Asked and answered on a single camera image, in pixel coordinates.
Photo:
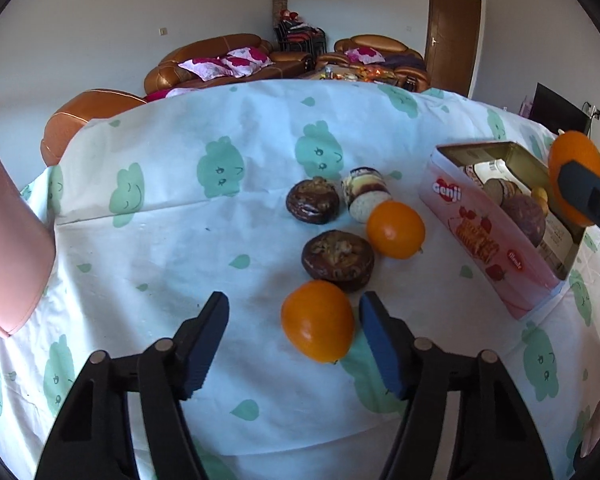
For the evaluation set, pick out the pink pillow on armchair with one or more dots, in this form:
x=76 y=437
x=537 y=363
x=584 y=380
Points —
x=364 y=56

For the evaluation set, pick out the orange fruit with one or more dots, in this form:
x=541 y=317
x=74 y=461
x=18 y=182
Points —
x=318 y=320
x=395 y=230

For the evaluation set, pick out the wooden coffee table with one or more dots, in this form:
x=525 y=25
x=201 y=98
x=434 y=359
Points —
x=374 y=74

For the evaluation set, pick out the dark mangosteen front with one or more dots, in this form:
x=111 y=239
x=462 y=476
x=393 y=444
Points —
x=341 y=258

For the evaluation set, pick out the pink plastic pitcher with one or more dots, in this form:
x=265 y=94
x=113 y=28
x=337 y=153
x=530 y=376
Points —
x=27 y=254

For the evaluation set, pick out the black television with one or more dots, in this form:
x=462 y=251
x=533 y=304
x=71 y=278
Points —
x=557 y=114

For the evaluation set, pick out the dark mangosteen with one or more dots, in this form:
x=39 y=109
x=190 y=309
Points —
x=341 y=258
x=313 y=201

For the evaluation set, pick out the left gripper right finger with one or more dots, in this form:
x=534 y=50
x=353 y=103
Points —
x=417 y=372

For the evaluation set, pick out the pink floral pillow left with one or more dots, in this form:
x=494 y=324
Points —
x=206 y=69

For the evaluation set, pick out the cut purple fruit in tin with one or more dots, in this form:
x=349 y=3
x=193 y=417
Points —
x=500 y=190

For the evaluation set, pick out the yellow-green kiwi fruit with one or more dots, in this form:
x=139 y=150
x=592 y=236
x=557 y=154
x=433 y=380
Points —
x=541 y=198

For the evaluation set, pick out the pink floral pillow right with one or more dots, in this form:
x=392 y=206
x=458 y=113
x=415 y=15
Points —
x=246 y=61

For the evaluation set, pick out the pink floral pillow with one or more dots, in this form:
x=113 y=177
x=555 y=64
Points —
x=246 y=61
x=206 y=69

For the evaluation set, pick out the striped purple cut fruit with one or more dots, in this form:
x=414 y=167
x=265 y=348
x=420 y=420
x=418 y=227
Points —
x=364 y=189

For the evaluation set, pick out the purple round fruit in tin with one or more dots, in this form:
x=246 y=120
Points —
x=528 y=215

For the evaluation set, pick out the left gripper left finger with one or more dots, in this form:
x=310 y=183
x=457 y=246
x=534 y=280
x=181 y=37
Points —
x=169 y=372

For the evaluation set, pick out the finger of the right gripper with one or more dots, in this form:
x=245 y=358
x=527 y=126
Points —
x=579 y=188

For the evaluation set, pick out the brown wooden door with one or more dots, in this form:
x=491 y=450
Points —
x=452 y=43

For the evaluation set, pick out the stacked dark chairs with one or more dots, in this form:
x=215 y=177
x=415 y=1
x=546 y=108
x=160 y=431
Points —
x=295 y=35

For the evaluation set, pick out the brown leather armchair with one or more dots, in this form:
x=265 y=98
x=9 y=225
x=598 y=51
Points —
x=79 y=111
x=408 y=64

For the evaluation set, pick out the dark mangosteen back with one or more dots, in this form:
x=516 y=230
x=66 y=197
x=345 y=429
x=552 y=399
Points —
x=313 y=201

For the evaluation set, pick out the brown leather armchair near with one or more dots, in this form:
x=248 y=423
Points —
x=79 y=111

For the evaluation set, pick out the brown leather armchair far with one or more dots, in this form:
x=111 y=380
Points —
x=408 y=64

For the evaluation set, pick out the long brown leather sofa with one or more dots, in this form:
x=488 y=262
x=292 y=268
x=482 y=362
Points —
x=167 y=75

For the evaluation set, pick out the pink biscuit tin box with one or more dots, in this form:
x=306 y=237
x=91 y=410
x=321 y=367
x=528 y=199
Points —
x=524 y=276

